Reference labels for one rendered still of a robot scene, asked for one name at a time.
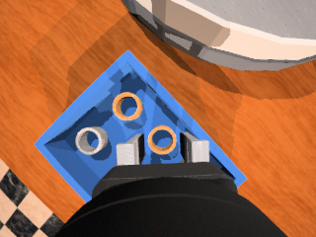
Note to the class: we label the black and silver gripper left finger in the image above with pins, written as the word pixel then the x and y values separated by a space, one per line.
pixel 131 152

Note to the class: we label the grey round turntable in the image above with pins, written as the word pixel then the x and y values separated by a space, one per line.
pixel 283 34

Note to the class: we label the grey metal bushing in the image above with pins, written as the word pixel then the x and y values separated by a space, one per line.
pixel 82 143

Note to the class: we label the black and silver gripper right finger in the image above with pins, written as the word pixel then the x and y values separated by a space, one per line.
pixel 192 149

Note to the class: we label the blue crate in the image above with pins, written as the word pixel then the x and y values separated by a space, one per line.
pixel 94 107

